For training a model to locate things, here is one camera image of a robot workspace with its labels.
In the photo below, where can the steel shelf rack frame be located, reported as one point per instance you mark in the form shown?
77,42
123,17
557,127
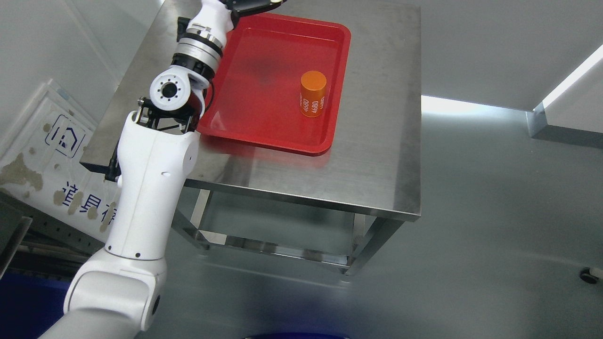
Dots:
43,246

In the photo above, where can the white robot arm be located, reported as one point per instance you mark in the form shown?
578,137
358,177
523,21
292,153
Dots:
116,292

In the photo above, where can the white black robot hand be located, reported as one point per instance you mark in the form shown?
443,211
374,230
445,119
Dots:
223,15

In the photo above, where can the stainless steel desk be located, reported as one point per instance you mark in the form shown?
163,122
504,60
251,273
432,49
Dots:
373,168

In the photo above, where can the blue bin lower middle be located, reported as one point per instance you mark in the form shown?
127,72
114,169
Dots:
29,305

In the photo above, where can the white sign board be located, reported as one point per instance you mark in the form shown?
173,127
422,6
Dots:
40,164

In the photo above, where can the red plastic tray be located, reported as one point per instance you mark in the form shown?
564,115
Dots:
256,95

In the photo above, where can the orange cylindrical capacitor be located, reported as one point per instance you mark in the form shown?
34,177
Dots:
312,93

